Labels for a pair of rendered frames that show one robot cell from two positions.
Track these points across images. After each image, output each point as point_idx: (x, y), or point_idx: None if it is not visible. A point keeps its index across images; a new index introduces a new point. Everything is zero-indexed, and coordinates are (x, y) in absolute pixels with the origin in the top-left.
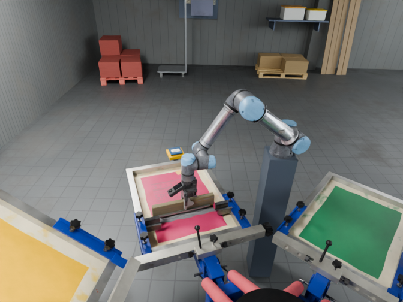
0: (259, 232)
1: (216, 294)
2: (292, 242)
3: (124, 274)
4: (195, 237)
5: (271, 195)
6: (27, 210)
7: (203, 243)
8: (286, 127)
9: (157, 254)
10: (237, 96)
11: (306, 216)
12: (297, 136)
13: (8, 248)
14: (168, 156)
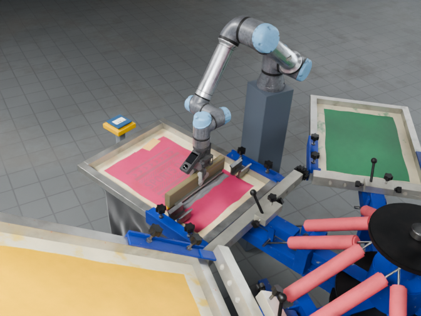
0: (299, 177)
1: (324, 239)
2: (334, 175)
3: (228, 263)
4: (237, 209)
5: (269, 139)
6: (93, 234)
7: (261, 207)
8: (292, 52)
9: (220, 239)
10: (242, 26)
11: (319, 149)
12: (301, 61)
13: (108, 283)
14: (114, 131)
